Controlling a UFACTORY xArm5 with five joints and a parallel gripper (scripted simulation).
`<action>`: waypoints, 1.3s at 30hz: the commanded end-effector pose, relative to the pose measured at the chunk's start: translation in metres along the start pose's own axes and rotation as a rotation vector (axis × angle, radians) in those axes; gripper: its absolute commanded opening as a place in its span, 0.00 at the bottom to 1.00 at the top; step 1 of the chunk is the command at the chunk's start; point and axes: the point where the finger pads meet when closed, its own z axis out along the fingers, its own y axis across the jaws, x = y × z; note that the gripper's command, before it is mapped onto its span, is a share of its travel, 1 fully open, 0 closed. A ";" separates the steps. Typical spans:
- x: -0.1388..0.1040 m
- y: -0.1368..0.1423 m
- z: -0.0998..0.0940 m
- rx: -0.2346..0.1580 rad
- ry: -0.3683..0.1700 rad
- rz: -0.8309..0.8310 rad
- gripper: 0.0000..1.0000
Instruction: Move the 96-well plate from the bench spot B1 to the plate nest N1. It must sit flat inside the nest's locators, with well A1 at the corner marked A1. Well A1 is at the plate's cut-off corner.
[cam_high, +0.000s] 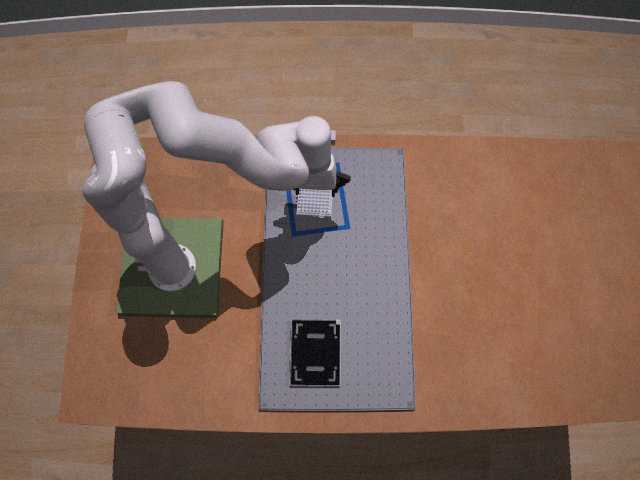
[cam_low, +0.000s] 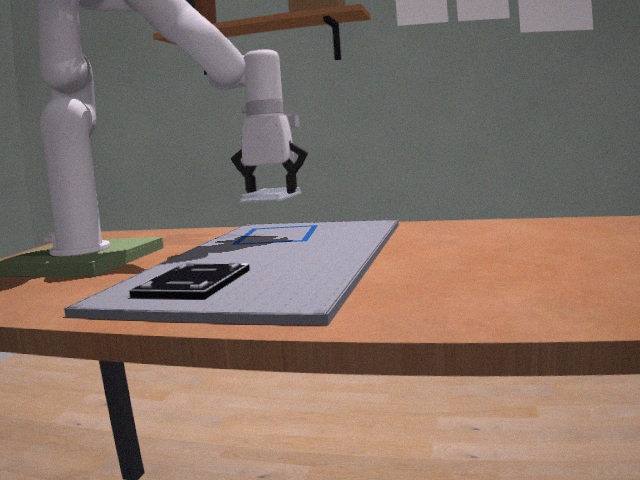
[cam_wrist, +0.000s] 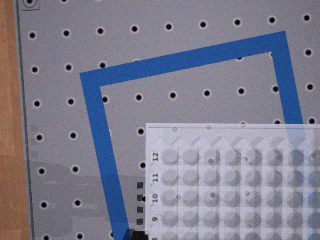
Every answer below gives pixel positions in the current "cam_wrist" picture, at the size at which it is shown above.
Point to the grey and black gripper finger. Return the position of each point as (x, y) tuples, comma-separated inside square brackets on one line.
[(139, 235)]

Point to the grey perforated base plate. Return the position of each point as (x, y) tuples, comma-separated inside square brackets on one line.
[(58, 39)]

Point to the white well plate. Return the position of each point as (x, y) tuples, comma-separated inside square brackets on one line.
[(232, 181)]

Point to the blue tape corner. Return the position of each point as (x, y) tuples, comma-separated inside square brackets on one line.
[(276, 43)]

